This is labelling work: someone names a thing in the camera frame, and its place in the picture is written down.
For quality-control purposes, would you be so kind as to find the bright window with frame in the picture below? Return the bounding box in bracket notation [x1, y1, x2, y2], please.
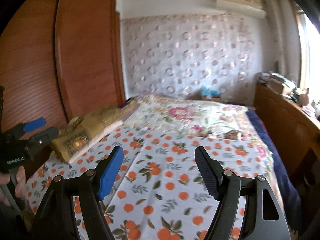
[296, 11, 319, 102]

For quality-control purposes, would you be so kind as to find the pink figurine on sideboard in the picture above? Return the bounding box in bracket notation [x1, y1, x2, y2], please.
[299, 88, 310, 106]

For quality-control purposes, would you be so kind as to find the long wooden sideboard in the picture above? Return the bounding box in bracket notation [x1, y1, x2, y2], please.
[254, 84, 319, 176]

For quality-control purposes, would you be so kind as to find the pink floral bed quilt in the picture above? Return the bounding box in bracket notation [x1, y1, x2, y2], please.
[122, 93, 276, 160]

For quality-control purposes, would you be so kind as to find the white wall air conditioner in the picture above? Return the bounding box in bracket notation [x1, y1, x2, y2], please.
[215, 0, 266, 19]

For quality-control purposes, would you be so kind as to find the white circle-patterned curtain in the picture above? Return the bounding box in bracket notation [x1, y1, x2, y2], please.
[121, 14, 261, 105]

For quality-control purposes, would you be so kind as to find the red-brown wooden wardrobe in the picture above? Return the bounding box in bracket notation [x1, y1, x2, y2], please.
[0, 0, 126, 176]

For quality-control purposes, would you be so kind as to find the dark blue blanket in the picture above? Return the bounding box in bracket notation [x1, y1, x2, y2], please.
[246, 108, 300, 224]

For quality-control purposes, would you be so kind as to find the person's left hand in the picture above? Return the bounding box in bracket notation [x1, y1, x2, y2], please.
[0, 166, 27, 207]

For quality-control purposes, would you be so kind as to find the beige folded cloth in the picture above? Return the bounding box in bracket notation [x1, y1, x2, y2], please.
[67, 120, 123, 164]

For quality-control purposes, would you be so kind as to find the orange-fruit print bed sheet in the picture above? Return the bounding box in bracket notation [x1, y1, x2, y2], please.
[27, 127, 273, 239]

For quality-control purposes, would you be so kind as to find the brown gold patterned garment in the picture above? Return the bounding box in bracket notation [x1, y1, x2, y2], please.
[50, 102, 139, 162]

